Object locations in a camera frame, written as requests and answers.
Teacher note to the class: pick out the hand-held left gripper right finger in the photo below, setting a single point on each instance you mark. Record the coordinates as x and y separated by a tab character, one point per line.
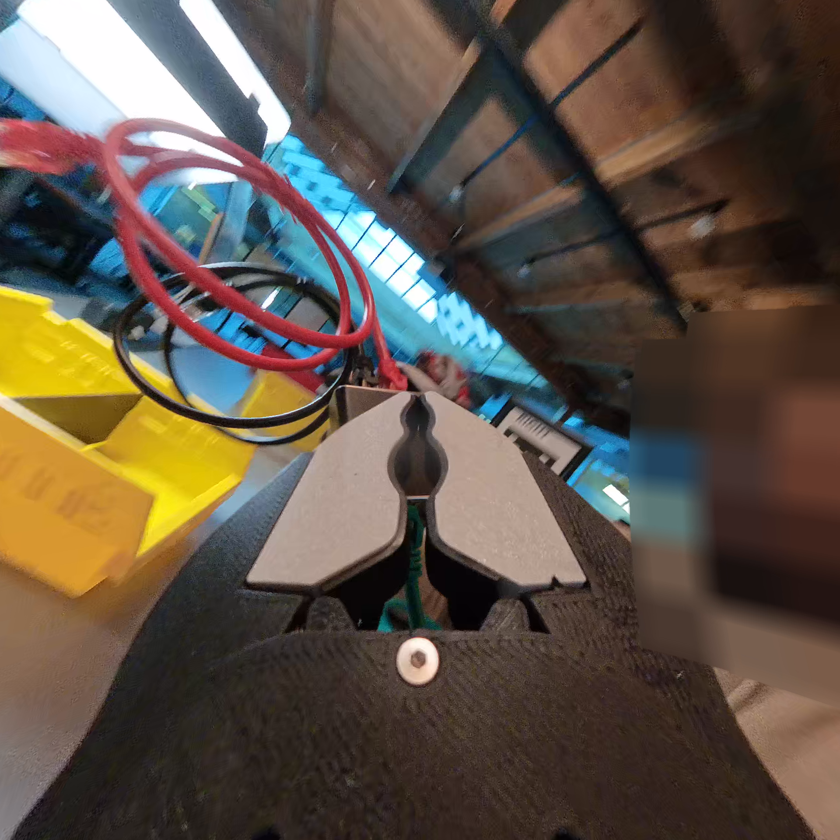
499	518

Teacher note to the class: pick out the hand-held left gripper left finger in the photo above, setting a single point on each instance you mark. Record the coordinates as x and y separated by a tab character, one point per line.
341	512

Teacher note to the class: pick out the grey ethernet adapter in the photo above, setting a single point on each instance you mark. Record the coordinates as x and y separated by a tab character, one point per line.
367	403

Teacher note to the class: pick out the yellow plastic bin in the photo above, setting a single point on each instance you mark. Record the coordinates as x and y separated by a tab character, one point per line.
79	499

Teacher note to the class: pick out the framed marker tag sign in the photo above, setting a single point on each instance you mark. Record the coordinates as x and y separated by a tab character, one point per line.
544	436

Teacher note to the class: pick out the studio light panel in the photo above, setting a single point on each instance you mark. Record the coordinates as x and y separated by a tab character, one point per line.
98	59

